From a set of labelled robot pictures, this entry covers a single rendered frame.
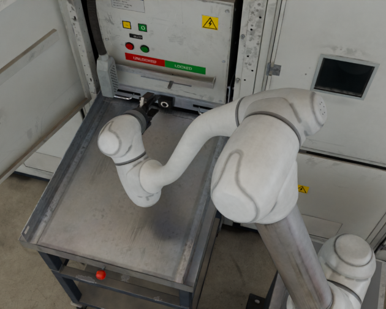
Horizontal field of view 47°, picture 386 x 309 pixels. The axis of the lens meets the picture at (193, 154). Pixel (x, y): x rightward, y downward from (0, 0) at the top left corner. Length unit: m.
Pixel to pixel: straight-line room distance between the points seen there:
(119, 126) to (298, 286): 0.65
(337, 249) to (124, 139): 0.68
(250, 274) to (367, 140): 1.03
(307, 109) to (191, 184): 0.83
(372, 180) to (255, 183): 1.19
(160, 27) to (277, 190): 0.94
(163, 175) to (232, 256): 1.25
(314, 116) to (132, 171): 0.62
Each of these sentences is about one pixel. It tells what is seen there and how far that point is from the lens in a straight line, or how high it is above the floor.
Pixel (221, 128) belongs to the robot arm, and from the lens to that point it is 1.03.
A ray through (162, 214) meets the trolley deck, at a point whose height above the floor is 0.85.
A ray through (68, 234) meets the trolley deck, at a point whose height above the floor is 0.85.
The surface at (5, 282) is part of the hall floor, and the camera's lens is 2.57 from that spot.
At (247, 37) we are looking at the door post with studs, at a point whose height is 1.31.
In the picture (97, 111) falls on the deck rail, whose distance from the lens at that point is 1.89.
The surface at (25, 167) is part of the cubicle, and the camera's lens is 2.72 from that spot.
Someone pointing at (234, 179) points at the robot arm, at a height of 1.57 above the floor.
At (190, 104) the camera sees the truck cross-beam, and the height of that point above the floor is 0.90.
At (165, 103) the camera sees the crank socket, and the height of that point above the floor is 0.90.
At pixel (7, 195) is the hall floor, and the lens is 2.82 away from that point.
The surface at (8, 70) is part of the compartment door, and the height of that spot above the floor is 1.23.
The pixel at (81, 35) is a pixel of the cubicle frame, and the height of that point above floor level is 1.19.
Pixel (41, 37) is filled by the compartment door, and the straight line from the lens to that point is 1.66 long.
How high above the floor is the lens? 2.23
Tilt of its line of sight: 54 degrees down
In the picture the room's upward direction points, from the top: straight up
